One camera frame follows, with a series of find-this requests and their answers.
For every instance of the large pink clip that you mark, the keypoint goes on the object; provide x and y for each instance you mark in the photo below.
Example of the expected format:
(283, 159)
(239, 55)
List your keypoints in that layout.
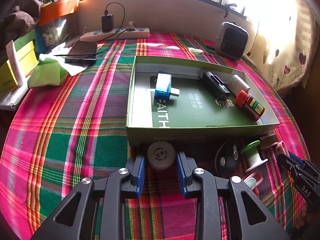
(281, 147)

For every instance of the orange box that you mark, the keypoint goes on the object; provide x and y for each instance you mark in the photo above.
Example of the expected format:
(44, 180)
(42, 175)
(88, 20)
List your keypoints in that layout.
(57, 11)

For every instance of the yellow box with green lid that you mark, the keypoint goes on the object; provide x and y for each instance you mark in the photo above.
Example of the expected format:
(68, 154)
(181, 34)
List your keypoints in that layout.
(27, 55)

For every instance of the white paper sheet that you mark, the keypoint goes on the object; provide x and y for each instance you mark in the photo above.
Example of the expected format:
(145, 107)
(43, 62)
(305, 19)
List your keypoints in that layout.
(75, 68)

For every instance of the heart print curtain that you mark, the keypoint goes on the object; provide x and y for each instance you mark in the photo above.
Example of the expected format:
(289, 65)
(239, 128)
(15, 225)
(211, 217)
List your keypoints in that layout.
(287, 55)

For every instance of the green cardboard box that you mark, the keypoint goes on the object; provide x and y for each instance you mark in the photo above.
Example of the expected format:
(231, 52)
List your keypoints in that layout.
(190, 115)

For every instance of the black lighter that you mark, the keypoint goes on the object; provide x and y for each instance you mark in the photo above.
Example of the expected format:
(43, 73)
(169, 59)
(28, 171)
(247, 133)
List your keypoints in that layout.
(212, 82)

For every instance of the black disc with metal buttons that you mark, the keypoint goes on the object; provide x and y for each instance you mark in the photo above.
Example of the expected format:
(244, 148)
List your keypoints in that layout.
(225, 150)

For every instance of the brown checked cloth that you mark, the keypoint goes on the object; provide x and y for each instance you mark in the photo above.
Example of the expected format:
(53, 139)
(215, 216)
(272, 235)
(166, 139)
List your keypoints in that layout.
(15, 22)

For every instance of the green tissue pack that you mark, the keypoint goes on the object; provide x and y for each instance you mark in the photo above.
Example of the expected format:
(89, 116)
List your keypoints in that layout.
(45, 75)

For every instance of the brown bottle with red cap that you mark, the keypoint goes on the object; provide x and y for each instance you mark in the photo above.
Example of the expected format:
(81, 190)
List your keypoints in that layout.
(252, 107)

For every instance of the white charger plug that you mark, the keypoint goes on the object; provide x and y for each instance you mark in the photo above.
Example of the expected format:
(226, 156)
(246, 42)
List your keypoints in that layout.
(238, 82)

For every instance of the blue card reader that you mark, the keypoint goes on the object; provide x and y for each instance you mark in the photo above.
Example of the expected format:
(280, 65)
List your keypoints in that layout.
(162, 87)

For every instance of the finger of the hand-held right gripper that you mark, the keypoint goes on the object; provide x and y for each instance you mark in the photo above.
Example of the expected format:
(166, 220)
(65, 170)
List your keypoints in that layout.
(297, 160)
(291, 167)

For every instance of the clear plastic container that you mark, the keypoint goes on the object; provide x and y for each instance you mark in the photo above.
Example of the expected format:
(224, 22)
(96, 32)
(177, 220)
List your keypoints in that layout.
(60, 32)

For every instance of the white tube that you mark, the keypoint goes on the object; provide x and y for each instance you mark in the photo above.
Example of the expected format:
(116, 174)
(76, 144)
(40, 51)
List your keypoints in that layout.
(16, 65)

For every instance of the pink green plaid blanket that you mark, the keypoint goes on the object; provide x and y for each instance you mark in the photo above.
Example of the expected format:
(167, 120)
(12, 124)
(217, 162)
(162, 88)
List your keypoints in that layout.
(75, 130)

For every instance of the grey space heater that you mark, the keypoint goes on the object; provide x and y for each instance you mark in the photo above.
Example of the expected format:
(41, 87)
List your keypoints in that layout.
(232, 42)

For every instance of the small white round case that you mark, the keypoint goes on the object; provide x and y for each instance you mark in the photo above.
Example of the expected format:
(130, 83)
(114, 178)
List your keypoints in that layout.
(161, 155)

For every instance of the small white plug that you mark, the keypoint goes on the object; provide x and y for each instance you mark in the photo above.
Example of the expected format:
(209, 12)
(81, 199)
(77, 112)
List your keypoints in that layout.
(130, 25)

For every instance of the lime cardboard box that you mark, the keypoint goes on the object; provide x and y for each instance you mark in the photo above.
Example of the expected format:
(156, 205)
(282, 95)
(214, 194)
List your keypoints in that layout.
(7, 77)

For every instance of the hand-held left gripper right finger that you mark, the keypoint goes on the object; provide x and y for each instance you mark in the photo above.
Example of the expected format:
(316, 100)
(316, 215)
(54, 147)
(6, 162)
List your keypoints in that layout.
(181, 177)

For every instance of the black power adapter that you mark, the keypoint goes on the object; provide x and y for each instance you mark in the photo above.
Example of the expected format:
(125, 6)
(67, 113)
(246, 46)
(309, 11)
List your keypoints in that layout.
(107, 23)

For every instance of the black smartphone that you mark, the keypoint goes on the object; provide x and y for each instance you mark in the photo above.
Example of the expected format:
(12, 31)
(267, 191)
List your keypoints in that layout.
(82, 51)

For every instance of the white power strip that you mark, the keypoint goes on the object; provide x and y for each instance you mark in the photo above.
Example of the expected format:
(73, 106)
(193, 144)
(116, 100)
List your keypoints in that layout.
(135, 33)

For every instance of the green thread spool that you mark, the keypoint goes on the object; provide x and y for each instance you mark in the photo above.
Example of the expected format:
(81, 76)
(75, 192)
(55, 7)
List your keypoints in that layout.
(250, 148)

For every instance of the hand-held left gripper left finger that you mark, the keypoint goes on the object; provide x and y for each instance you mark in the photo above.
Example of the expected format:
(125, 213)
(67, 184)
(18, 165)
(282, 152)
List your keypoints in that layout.
(140, 177)

